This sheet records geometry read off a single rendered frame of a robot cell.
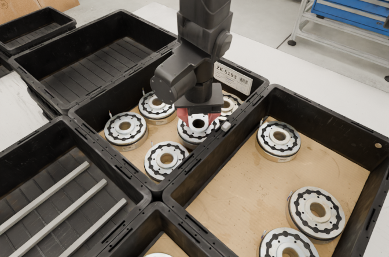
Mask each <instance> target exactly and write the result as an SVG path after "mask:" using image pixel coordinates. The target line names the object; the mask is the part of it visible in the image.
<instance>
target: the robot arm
mask: <svg viewBox="0 0 389 257"><path fill-rule="evenodd" d="M231 1H232V0H179V11H177V31H178V39H177V42H179V43H180V45H179V46H177V47H176V48H175V49H173V50H172V56H170V57H169V58H168V59H167V60H166V61H164V62H163V63H161V64H160V65H159V66H158V67H157V68H156V70H155V75H154V76H153V77H152V78H151V79H150V85H151V89H152V91H153V92H154V94H155V96H156V97H157V98H158V99H159V100H160V101H161V102H163V103H165V104H167V105H172V104H174V109H175V110H176V111H177V116H178V118H180V119H181V120H182V121H183V122H185V124H186V125H187V127H189V119H188V114H190V115H194V114H206V113H207V114H208V125H209V126H210V125H211V123H212V122H213V121H214V120H215V119H216V118H217V117H219V116H220V115H221V113H222V108H223V107H224V99H223V93H222V87H221V84H220V83H213V82H212V76H213V64H214V63H215V62H217V61H218V60H219V59H220V58H221V57H222V56H224V55H225V52H227V51H228V50H229V49H230V45H231V42H232V38H233V35H232V34H231V33H230V28H231V24H232V18H233V12H231V11H230V5H231Z"/></svg>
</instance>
